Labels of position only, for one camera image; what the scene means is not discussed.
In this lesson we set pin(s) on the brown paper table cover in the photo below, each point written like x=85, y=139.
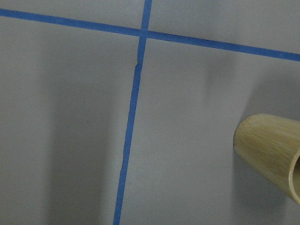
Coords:
x=64, y=101

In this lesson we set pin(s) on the yellow ribbed cup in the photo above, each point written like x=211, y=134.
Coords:
x=271, y=145

